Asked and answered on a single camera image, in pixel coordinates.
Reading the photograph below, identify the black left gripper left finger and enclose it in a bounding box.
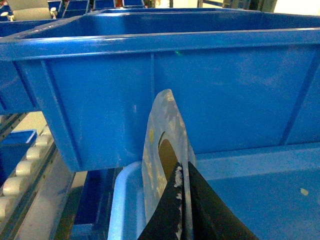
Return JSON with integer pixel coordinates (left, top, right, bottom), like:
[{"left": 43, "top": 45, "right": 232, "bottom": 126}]
[{"left": 138, "top": 163, "right": 184, "bottom": 240}]

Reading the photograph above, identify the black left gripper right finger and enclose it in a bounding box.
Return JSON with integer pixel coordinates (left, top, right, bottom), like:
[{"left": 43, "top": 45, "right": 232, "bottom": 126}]
[{"left": 188, "top": 162, "right": 258, "bottom": 240}]

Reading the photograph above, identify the blue shallow tray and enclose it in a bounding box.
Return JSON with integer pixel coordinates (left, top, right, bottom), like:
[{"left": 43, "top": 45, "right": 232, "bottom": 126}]
[{"left": 107, "top": 144, "right": 320, "bottom": 240}]

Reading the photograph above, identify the large blue plastic crate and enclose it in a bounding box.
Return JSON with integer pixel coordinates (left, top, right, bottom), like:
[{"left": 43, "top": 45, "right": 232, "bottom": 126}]
[{"left": 0, "top": 9, "right": 320, "bottom": 172}]

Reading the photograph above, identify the white roller track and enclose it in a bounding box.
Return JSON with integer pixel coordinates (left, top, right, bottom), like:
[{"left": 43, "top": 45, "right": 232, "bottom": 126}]
[{"left": 0, "top": 124, "right": 52, "bottom": 223}]

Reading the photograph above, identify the grey chair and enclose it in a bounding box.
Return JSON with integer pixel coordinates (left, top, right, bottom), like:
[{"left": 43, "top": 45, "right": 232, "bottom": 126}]
[{"left": 0, "top": 0, "right": 58, "bottom": 22}]

